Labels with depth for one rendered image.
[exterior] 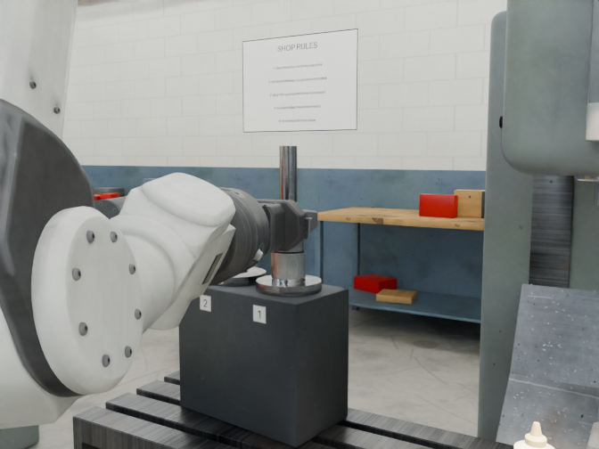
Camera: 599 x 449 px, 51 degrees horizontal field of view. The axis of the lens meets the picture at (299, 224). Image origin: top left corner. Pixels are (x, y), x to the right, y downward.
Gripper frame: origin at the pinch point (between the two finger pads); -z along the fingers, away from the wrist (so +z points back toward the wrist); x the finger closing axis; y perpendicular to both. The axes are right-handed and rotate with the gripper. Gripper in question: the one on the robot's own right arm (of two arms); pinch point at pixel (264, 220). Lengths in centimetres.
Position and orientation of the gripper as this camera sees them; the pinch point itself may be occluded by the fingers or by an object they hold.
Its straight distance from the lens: 74.8
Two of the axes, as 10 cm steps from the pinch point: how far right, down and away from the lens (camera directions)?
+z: -2.8, 1.1, -9.6
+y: -0.1, 9.9, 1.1
